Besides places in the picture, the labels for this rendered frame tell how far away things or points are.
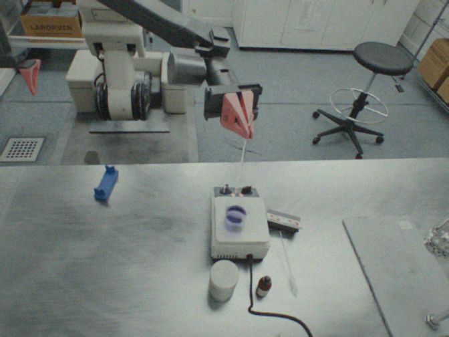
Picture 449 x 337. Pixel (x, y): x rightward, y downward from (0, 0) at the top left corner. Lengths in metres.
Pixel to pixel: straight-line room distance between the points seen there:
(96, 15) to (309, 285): 1.16
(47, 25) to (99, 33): 1.46
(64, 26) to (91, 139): 1.31
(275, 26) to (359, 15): 0.79
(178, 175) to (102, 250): 0.28
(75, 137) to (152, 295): 1.09
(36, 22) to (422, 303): 2.73
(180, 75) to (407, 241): 0.70
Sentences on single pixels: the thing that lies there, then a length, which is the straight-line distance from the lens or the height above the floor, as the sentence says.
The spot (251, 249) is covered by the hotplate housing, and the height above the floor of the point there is 0.81.
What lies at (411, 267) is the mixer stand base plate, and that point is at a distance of 0.89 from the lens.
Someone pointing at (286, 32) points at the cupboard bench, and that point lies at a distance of 3.19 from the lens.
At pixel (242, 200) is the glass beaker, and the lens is 0.65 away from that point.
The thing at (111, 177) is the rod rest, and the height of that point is 0.76.
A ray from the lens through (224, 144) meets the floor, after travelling 2.06.
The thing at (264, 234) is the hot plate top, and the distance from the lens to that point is 0.69.
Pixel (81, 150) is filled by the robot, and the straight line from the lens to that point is 1.57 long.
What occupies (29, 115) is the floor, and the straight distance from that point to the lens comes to 2.50.
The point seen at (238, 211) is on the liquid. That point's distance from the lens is 0.66.
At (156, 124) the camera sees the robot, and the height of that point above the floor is 0.38.
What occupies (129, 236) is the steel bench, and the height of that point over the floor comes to 0.75.
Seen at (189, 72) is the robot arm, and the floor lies 1.13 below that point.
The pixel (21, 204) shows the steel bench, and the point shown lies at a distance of 0.92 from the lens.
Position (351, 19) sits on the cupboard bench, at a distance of 3.38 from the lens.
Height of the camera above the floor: 1.42
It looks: 47 degrees down
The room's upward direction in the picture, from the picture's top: 8 degrees clockwise
